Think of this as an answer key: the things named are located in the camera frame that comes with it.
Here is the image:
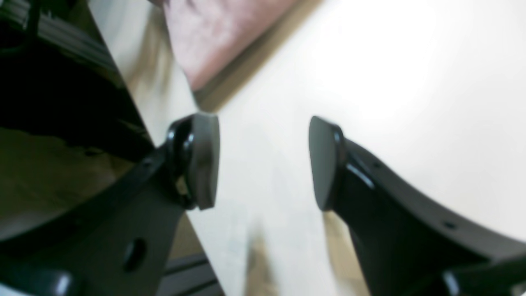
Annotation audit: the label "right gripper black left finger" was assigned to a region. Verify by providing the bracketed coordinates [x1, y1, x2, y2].
[1, 113, 220, 296]

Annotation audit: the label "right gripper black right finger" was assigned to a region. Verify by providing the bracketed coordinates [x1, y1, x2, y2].
[309, 116, 526, 296]

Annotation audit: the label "mauve t-shirt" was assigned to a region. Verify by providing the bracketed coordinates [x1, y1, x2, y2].
[152, 0, 298, 92]

